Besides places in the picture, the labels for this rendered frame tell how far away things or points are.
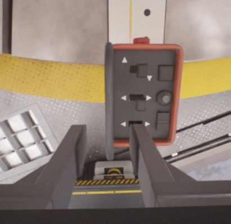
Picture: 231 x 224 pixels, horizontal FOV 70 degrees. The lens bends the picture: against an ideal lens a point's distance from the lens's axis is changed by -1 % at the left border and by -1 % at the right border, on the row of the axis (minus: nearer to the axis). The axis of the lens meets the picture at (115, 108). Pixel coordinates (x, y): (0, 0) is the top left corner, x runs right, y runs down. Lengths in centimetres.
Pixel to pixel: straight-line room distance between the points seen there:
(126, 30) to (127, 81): 16
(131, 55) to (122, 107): 10
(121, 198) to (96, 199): 14
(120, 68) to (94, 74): 81
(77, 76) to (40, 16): 43
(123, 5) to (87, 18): 40
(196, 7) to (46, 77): 92
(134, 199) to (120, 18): 95
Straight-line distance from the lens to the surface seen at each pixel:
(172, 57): 34
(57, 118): 124
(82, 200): 112
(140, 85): 33
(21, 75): 127
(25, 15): 91
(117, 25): 44
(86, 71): 113
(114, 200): 112
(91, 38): 82
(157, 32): 45
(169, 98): 34
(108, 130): 24
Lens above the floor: 112
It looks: 75 degrees down
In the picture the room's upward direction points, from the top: 175 degrees clockwise
